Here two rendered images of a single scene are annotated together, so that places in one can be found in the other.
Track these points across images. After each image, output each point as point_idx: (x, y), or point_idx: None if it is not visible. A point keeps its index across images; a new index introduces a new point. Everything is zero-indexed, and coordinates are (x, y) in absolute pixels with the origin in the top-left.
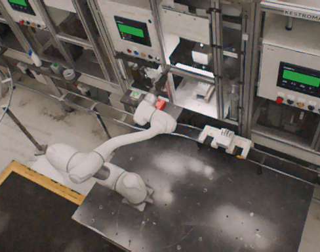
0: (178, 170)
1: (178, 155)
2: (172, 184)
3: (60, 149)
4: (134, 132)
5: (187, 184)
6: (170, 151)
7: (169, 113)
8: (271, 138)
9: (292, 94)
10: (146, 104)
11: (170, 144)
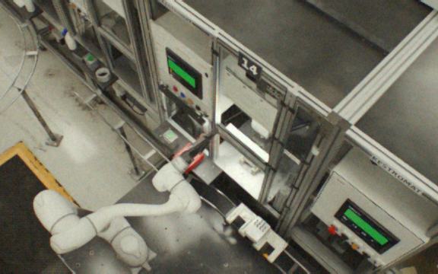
0: (192, 242)
1: (198, 222)
2: (179, 255)
3: (49, 204)
4: None
5: (195, 262)
6: (190, 214)
7: (204, 171)
8: (312, 250)
9: (349, 231)
10: (172, 170)
11: None
